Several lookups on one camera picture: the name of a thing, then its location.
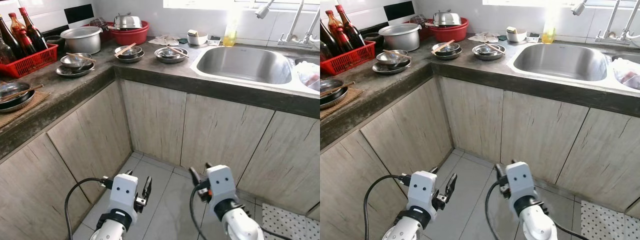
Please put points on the chrome faucet with sprayer head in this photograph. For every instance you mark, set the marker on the chrome faucet with sprayer head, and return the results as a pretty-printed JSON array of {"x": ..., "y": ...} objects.
[
  {"x": 579, "y": 7},
  {"x": 263, "y": 11}
]

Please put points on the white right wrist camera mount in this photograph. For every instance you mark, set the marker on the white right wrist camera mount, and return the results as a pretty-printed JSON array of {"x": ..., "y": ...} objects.
[
  {"x": 221, "y": 182},
  {"x": 520, "y": 180}
]

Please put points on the white dish cloth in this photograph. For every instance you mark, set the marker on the white dish cloth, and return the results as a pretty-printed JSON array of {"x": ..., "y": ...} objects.
[
  {"x": 164, "y": 41},
  {"x": 482, "y": 37}
]

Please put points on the small dark bowl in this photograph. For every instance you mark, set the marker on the small dark bowl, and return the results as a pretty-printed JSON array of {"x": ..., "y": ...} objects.
[
  {"x": 55, "y": 41},
  {"x": 372, "y": 38}
]

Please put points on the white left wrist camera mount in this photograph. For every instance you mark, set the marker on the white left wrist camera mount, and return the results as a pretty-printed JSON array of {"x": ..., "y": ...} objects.
[
  {"x": 123, "y": 191},
  {"x": 422, "y": 192}
]

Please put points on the yellow dish soap bottle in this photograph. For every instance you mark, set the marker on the yellow dish soap bottle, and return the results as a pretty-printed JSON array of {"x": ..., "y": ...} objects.
[
  {"x": 230, "y": 39},
  {"x": 548, "y": 36}
]

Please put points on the small soap dish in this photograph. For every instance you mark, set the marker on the small soap dish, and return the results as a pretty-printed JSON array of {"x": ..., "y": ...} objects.
[
  {"x": 533, "y": 38},
  {"x": 214, "y": 41}
]

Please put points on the yellow scrubbing sponge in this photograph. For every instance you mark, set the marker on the yellow scrubbing sponge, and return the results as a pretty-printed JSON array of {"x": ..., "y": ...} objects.
[
  {"x": 192, "y": 33},
  {"x": 511, "y": 30}
]

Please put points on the brown woven mat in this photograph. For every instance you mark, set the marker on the brown woven mat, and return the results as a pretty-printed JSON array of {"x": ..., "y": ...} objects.
[
  {"x": 27, "y": 111},
  {"x": 351, "y": 100}
]

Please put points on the translucent white plastic bag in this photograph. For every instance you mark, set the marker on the translucent white plastic bag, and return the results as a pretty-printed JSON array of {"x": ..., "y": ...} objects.
[
  {"x": 627, "y": 72},
  {"x": 309, "y": 75}
]

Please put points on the domed steel lid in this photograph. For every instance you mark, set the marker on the domed steel lid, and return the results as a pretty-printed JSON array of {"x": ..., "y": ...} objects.
[
  {"x": 446, "y": 19},
  {"x": 127, "y": 22}
]

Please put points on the aluminium cooking pot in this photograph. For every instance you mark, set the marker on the aluminium cooking pot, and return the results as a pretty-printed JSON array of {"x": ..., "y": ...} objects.
[
  {"x": 400, "y": 40},
  {"x": 82, "y": 42}
]

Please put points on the clear glass bottle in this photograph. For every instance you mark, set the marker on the clear glass bottle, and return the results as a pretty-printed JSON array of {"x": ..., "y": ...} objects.
[{"x": 4, "y": 52}]

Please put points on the amber sauce bottle red cap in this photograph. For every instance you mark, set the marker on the amber sauce bottle red cap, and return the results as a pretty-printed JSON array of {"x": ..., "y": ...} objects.
[
  {"x": 20, "y": 35},
  {"x": 337, "y": 31}
]

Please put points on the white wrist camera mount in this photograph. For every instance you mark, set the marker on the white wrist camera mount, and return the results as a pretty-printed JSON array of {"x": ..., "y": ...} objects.
[
  {"x": 422, "y": 192},
  {"x": 520, "y": 180},
  {"x": 123, "y": 191},
  {"x": 221, "y": 182}
]

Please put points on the white framed window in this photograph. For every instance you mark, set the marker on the white framed window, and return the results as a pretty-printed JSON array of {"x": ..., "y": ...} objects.
[
  {"x": 210, "y": 4},
  {"x": 525, "y": 3}
]

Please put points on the stainless steel double sink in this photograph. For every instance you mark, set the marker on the stainless steel double sink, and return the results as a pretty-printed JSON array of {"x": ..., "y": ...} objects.
[
  {"x": 240, "y": 67},
  {"x": 560, "y": 62}
]

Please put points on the red plastic crate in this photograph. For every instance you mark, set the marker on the red plastic crate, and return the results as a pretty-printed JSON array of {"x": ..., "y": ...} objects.
[
  {"x": 352, "y": 57},
  {"x": 35, "y": 62}
]

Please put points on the red plastic basin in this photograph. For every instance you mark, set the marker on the red plastic basin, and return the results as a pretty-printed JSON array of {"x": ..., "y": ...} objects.
[
  {"x": 130, "y": 36},
  {"x": 450, "y": 33}
]

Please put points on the red plastic tub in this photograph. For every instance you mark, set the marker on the red plastic tub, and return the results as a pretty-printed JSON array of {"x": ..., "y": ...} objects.
[
  {"x": 425, "y": 31},
  {"x": 106, "y": 34}
]

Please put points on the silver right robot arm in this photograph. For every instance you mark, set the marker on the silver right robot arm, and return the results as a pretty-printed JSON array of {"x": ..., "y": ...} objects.
[
  {"x": 540, "y": 227},
  {"x": 245, "y": 227}
]

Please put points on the small white bowl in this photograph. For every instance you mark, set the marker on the small white bowl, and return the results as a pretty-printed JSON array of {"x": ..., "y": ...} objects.
[
  {"x": 517, "y": 37},
  {"x": 198, "y": 41}
]

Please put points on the steel plate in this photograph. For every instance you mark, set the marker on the steel plate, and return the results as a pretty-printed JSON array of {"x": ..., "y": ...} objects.
[
  {"x": 390, "y": 70},
  {"x": 22, "y": 106},
  {"x": 75, "y": 73},
  {"x": 448, "y": 57},
  {"x": 131, "y": 60},
  {"x": 162, "y": 59},
  {"x": 337, "y": 103},
  {"x": 480, "y": 56}
]

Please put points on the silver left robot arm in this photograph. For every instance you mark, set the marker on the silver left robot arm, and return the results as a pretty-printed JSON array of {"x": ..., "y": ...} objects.
[
  {"x": 400, "y": 232},
  {"x": 107, "y": 232}
]

